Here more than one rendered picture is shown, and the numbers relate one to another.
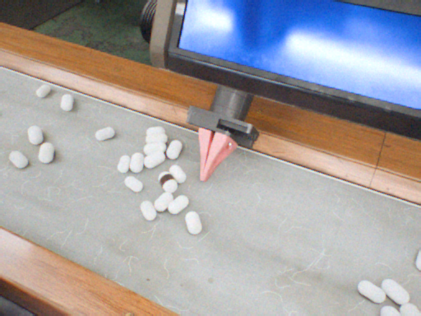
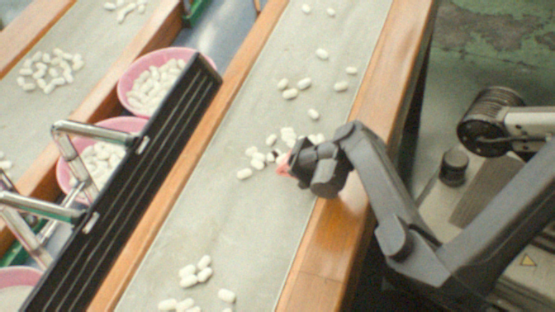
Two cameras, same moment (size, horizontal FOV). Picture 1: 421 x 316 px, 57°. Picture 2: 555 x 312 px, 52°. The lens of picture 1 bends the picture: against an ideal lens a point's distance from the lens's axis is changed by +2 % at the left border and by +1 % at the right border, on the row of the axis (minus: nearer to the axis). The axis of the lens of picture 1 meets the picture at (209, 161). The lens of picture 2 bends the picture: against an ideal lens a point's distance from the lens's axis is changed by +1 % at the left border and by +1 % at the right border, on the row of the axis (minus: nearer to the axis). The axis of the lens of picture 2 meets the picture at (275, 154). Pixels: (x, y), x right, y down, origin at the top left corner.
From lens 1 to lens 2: 104 cm
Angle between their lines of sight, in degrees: 57
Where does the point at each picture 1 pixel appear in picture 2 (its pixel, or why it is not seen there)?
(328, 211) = (263, 247)
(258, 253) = (229, 210)
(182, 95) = not seen: hidden behind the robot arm
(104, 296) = (194, 144)
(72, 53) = (396, 68)
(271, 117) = (345, 202)
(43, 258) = (213, 117)
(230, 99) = (307, 152)
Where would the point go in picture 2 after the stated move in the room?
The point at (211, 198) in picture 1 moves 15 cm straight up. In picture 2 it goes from (267, 182) to (259, 137)
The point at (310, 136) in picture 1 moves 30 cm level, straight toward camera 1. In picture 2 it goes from (327, 229) to (191, 208)
